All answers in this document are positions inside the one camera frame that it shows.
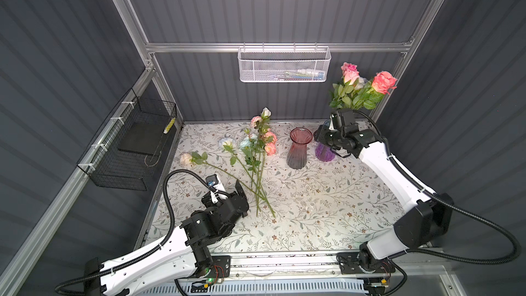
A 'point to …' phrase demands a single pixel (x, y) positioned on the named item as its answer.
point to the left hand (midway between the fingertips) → (230, 187)
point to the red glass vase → (300, 137)
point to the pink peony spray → (266, 143)
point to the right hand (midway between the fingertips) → (319, 135)
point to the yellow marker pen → (170, 125)
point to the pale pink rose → (187, 159)
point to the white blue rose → (230, 143)
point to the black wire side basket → (126, 153)
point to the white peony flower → (250, 155)
